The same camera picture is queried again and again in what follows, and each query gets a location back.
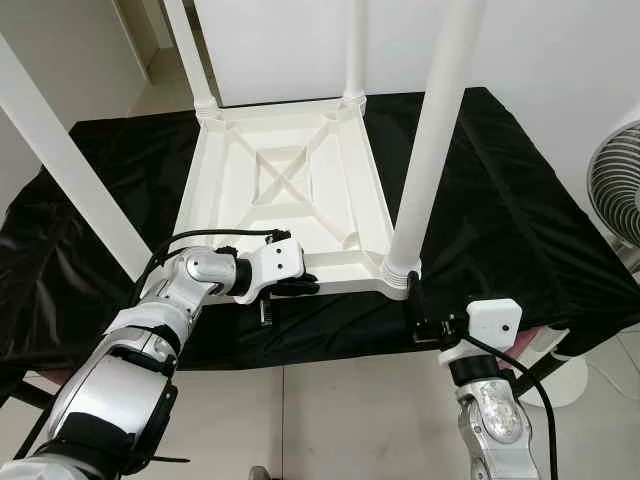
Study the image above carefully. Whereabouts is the round extension cord reel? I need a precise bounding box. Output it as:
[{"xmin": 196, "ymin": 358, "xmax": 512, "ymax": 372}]
[{"xmin": 505, "ymin": 325, "xmax": 591, "ymax": 409}]

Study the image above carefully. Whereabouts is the white floor fan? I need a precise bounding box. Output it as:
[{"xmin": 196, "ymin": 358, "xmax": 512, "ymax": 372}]
[{"xmin": 587, "ymin": 105, "xmax": 640, "ymax": 276}]

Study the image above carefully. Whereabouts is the black table frame leg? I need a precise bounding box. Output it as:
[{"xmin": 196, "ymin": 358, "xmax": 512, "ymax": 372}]
[
  {"xmin": 0, "ymin": 378, "xmax": 56, "ymax": 411},
  {"xmin": 510, "ymin": 350, "xmax": 571, "ymax": 401}
]

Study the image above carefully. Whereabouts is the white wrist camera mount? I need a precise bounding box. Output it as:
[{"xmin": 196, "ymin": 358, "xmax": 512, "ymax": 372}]
[
  {"xmin": 437, "ymin": 298, "xmax": 523, "ymax": 366},
  {"xmin": 235, "ymin": 237, "xmax": 306, "ymax": 306}
]

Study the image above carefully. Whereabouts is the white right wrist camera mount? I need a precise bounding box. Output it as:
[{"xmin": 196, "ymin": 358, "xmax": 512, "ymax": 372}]
[{"xmin": 437, "ymin": 298, "xmax": 523, "ymax": 366}]

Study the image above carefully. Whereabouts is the white plastic table top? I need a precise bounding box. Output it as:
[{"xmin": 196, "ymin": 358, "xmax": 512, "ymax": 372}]
[{"xmin": 175, "ymin": 92, "xmax": 423, "ymax": 301}]

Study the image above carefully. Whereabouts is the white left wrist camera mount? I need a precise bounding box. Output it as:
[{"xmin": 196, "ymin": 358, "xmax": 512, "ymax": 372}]
[{"xmin": 235, "ymin": 237, "xmax": 306, "ymax": 306}]

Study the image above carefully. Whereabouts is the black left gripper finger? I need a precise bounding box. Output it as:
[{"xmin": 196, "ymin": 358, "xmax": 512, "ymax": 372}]
[{"xmin": 268, "ymin": 272, "xmax": 321, "ymax": 299}]

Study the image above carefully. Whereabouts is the black tablecloth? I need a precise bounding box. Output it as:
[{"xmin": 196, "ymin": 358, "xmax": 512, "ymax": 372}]
[{"xmin": 0, "ymin": 88, "xmax": 640, "ymax": 381}]

